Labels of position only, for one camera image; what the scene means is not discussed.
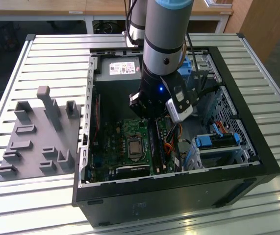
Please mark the black PC case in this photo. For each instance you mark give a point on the black PC case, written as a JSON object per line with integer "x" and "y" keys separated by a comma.
{"x": 154, "y": 200}

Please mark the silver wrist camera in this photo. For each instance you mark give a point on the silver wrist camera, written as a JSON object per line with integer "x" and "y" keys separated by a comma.
{"x": 179, "y": 107}

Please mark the green motherboard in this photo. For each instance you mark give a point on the green motherboard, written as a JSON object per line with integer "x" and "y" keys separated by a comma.
{"x": 115, "y": 137}

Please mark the grey metal drive cage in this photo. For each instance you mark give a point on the grey metal drive cage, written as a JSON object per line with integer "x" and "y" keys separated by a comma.
{"x": 211, "y": 73}

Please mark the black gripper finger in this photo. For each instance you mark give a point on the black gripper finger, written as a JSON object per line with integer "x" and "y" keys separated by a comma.
{"x": 139, "y": 104}

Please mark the blue drive carrier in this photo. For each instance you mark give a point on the blue drive carrier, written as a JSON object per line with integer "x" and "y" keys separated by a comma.
{"x": 186, "y": 69}

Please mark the blue disk carrier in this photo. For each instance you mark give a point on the blue disk carrier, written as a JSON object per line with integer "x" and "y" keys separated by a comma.
{"x": 204, "y": 141}

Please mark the black graphics card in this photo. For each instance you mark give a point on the black graphics card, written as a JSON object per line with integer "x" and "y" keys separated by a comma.
{"x": 132, "y": 170}

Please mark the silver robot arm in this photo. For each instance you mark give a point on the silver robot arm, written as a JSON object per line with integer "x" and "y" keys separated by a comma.
{"x": 166, "y": 29}

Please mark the grey power supply unit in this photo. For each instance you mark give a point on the grey power supply unit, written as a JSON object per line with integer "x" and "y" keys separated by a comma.
{"x": 115, "y": 93}

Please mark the grey parts rack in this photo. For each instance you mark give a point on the grey parts rack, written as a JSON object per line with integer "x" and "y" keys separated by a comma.
{"x": 39, "y": 147}

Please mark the grey metal disk bay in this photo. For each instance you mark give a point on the grey metal disk bay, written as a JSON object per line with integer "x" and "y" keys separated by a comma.
{"x": 218, "y": 156}

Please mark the silver CPU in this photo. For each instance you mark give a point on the silver CPU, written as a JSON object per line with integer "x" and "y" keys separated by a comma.
{"x": 134, "y": 149}

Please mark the wooden cabinet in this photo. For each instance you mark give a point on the wooden cabinet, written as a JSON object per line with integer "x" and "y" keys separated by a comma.
{"x": 264, "y": 24}

